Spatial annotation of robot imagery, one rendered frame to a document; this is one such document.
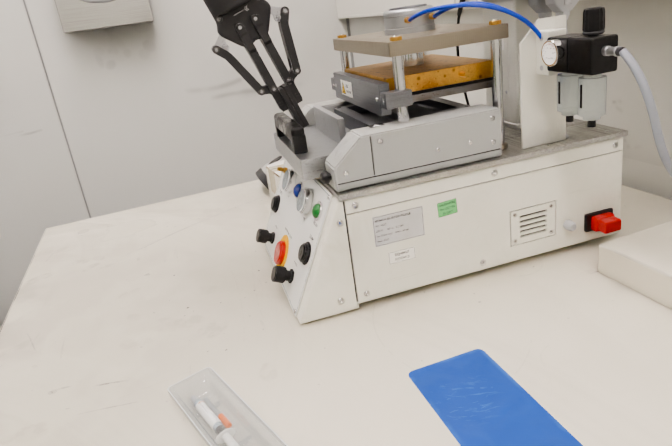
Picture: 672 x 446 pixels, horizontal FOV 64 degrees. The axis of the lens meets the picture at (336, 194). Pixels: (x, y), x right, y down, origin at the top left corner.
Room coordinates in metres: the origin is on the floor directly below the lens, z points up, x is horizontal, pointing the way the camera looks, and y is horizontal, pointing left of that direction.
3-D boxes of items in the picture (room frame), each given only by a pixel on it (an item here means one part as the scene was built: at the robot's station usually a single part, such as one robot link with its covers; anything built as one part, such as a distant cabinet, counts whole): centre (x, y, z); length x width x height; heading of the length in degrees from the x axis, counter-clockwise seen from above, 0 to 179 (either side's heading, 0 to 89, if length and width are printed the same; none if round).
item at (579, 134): (0.89, -0.19, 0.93); 0.46 x 0.35 x 0.01; 104
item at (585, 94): (0.70, -0.33, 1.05); 0.15 x 0.05 x 0.15; 14
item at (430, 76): (0.88, -0.15, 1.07); 0.22 x 0.17 x 0.10; 14
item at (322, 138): (0.87, -0.08, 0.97); 0.30 x 0.22 x 0.08; 104
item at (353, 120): (0.88, -0.12, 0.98); 0.20 x 0.17 x 0.03; 14
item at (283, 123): (0.83, 0.06, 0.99); 0.15 x 0.02 x 0.04; 14
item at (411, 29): (0.87, -0.19, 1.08); 0.31 x 0.24 x 0.13; 14
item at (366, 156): (0.73, -0.11, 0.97); 0.26 x 0.05 x 0.07; 104
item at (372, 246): (0.87, -0.15, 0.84); 0.53 x 0.37 x 0.17; 104
